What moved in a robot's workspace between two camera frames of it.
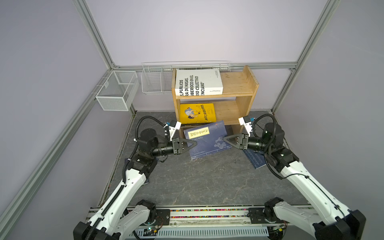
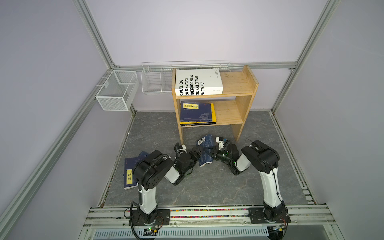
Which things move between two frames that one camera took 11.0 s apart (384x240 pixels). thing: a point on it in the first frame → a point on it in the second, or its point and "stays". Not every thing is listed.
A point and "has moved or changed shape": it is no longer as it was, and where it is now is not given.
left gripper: (180, 150) → (195, 157)
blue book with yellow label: (209, 139) → (191, 111)
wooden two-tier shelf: (232, 107) stays
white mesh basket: (119, 91) stays
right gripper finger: (235, 140) → (212, 150)
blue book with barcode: (257, 157) has moved or changed shape
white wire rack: (156, 76) stays
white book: (196, 82) stays
